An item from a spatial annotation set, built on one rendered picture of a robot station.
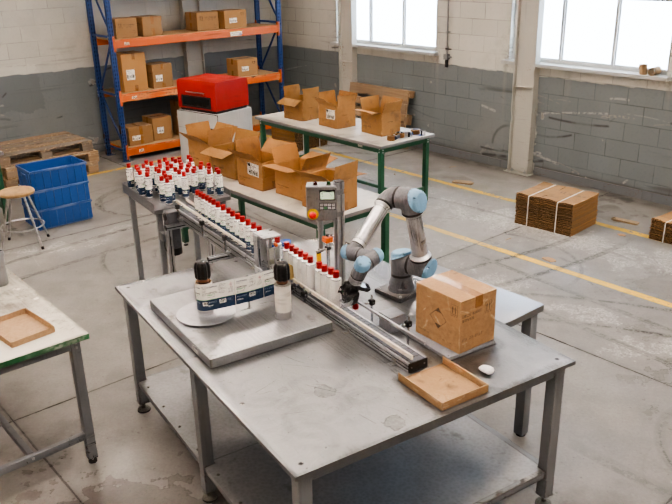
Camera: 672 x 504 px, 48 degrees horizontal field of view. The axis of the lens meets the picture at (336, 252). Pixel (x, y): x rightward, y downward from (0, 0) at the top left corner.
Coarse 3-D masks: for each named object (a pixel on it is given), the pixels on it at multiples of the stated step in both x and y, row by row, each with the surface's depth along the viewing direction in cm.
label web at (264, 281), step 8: (272, 248) 432; (272, 256) 433; (264, 272) 400; (272, 272) 403; (248, 280) 395; (256, 280) 398; (264, 280) 401; (272, 280) 404; (248, 288) 396; (256, 288) 400; (264, 288) 403; (272, 288) 406; (248, 296) 398; (256, 296) 401; (264, 296) 404
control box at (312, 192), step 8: (312, 184) 402; (320, 184) 402; (312, 192) 399; (336, 192) 399; (312, 200) 401; (320, 200) 401; (328, 200) 400; (336, 200) 400; (312, 208) 402; (336, 208) 402; (320, 216) 404; (328, 216) 404; (336, 216) 403
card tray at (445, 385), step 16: (432, 368) 348; (448, 368) 348; (416, 384) 336; (432, 384) 336; (448, 384) 335; (464, 384) 335; (480, 384) 332; (432, 400) 321; (448, 400) 317; (464, 400) 323
